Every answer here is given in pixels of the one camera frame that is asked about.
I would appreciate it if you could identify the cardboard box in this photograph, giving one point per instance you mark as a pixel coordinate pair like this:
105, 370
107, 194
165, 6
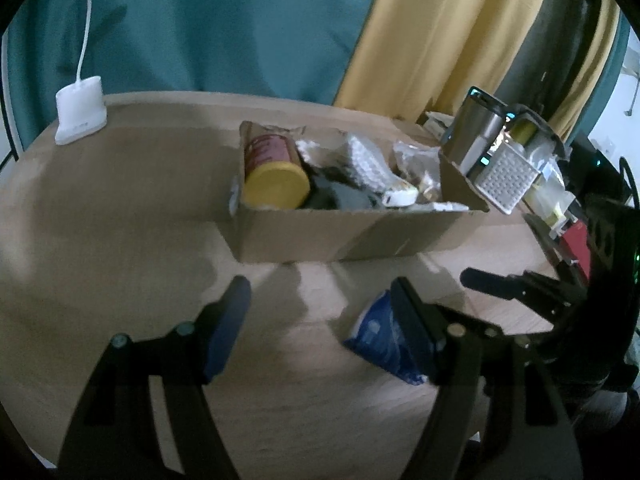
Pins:
310, 236

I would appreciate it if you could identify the crumpled clear plastic bag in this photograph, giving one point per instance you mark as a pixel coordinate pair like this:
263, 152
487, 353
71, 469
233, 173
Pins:
550, 196

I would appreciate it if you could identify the white plastic basket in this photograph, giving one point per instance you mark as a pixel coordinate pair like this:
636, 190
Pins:
505, 183

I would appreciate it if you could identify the yellow canister with red label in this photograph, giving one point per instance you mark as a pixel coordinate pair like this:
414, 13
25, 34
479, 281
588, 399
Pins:
275, 186

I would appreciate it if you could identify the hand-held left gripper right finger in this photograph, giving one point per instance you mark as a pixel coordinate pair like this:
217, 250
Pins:
414, 331

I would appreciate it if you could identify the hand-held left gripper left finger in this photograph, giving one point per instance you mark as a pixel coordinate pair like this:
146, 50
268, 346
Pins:
227, 331

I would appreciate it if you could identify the clear plastic bag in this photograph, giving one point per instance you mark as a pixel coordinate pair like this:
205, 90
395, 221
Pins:
417, 165
550, 196

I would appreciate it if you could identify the small white box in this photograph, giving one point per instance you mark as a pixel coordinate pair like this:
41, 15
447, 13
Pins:
437, 122

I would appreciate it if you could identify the grey sock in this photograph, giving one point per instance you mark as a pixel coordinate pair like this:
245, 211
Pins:
345, 198

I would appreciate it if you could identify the teal curtain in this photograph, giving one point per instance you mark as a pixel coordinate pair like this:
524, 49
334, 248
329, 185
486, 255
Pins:
225, 25

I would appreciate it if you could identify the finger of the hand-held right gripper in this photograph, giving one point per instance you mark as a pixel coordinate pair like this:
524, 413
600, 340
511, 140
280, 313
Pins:
492, 285

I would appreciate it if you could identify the yellow curtain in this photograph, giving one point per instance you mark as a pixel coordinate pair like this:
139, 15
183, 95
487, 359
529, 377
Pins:
440, 35

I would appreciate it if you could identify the blue packet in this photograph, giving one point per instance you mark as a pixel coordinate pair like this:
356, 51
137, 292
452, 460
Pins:
380, 341

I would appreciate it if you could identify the steel tumbler with black lid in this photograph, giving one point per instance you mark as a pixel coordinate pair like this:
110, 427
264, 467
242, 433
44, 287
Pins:
470, 135

